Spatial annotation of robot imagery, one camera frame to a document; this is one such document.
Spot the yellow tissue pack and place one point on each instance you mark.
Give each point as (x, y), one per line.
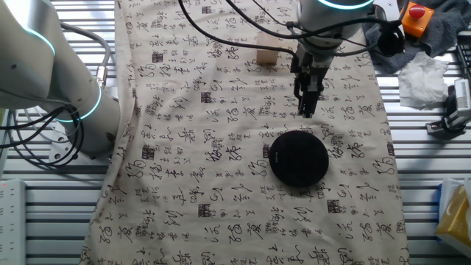
(456, 217)

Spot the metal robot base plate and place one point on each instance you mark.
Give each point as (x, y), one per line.
(60, 149)

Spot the black round scale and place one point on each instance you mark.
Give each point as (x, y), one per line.
(299, 158)

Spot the wooden cube block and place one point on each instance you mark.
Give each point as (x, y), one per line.
(268, 55)

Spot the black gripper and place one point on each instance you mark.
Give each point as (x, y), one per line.
(312, 64)

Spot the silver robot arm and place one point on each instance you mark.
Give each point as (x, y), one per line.
(37, 73)

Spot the orange emergency stop box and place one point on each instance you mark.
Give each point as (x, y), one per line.
(416, 25)

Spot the small camera on stand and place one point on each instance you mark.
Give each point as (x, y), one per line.
(458, 110)

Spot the beige calligraphy print cloth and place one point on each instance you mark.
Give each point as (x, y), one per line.
(202, 147)

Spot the white crumpled tissue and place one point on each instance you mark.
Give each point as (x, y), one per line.
(423, 81)

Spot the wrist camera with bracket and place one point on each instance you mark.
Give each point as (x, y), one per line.
(390, 42)

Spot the white power strip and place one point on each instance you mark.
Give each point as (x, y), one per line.
(13, 221)

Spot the black keyboard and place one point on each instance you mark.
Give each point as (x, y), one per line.
(465, 55)

